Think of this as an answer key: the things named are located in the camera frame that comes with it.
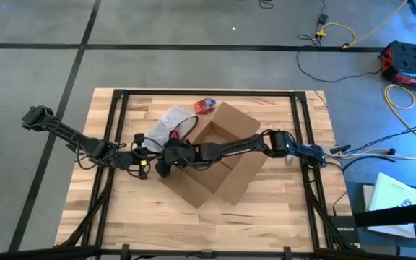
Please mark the black Netgear box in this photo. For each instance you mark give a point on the black Netgear box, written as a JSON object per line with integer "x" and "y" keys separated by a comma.
{"x": 345, "y": 231}

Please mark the brown taped cardboard box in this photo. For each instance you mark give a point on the brown taped cardboard box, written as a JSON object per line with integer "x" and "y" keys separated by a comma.
{"x": 229, "y": 119}

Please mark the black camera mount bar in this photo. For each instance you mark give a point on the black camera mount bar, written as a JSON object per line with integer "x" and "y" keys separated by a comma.
{"x": 410, "y": 213}

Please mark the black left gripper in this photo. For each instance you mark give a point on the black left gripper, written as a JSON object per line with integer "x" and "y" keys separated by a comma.
{"x": 135, "y": 159}

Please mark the black power adapter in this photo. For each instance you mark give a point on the black power adapter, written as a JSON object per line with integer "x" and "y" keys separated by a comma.
{"x": 323, "y": 18}

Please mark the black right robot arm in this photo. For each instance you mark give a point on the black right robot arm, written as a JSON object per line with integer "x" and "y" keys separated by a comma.
{"x": 251, "y": 146}

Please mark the grey utility knife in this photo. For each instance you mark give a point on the grey utility knife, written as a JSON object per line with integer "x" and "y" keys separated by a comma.
{"x": 288, "y": 159}

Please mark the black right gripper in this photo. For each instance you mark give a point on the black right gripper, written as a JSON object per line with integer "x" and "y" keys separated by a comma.
{"x": 181, "y": 155}

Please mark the dark blue side table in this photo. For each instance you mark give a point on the dark blue side table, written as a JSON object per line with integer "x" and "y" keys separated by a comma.
{"x": 354, "y": 195}

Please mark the white book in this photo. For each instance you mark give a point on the white book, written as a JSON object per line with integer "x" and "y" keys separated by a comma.
{"x": 392, "y": 191}

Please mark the clear plastic zip pouch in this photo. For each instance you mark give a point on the clear plastic zip pouch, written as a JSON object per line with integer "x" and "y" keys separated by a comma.
{"x": 164, "y": 126}

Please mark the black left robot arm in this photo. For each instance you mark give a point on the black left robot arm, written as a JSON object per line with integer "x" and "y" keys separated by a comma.
{"x": 78, "y": 141}

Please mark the red and black tool case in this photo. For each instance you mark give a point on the red and black tool case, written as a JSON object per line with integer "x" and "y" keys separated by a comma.
{"x": 414, "y": 61}

